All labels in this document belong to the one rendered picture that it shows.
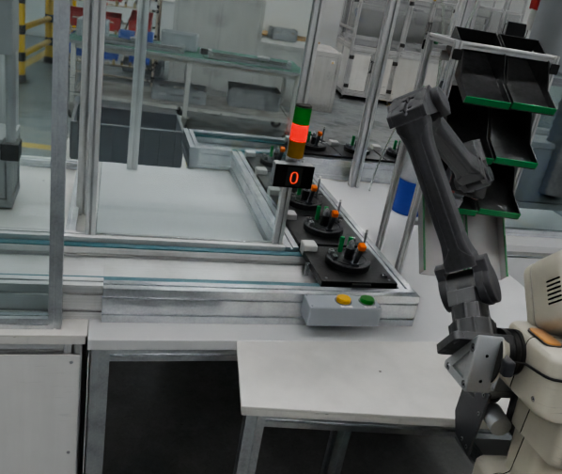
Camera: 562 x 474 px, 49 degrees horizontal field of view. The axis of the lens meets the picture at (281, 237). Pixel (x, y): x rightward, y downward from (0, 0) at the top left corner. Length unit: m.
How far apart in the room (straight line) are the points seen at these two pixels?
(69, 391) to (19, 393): 0.12
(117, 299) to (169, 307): 0.14
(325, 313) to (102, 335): 0.58
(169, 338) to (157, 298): 0.11
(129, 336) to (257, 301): 0.35
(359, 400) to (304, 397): 0.13
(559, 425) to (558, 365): 0.13
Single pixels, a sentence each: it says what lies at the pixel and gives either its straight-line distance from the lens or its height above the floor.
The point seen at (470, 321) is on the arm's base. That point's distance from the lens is 1.18.
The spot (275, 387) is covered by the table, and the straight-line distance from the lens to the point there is 1.49.
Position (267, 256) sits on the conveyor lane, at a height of 0.94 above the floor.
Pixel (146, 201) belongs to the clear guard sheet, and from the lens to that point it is 1.85.
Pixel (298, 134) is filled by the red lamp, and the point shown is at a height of 1.33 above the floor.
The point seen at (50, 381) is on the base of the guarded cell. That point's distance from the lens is 1.69.
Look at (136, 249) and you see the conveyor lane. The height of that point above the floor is 0.94.
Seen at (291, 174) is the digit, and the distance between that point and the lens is 1.83.
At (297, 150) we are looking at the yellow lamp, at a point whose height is 1.29.
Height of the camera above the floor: 1.74
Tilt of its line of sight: 23 degrees down
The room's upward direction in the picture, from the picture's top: 10 degrees clockwise
